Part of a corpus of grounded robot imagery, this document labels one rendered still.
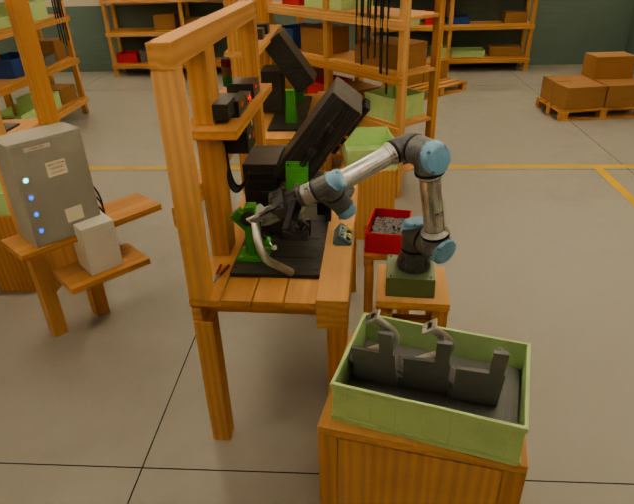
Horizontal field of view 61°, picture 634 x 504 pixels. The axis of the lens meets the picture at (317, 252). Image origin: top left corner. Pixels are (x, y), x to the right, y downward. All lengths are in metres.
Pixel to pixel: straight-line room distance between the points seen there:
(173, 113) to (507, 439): 1.56
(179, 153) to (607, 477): 2.42
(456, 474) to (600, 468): 1.25
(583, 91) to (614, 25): 4.27
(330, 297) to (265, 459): 0.97
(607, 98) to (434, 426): 7.20
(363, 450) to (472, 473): 0.36
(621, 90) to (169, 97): 7.31
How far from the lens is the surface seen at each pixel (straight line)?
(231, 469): 2.88
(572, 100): 8.37
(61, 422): 3.38
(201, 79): 2.44
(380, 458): 1.98
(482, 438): 1.85
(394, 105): 5.27
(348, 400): 1.87
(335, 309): 2.33
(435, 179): 2.09
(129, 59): 11.86
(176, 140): 2.12
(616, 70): 9.03
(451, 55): 11.24
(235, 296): 2.42
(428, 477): 2.01
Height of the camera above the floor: 2.22
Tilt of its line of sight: 30 degrees down
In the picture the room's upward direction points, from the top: 2 degrees counter-clockwise
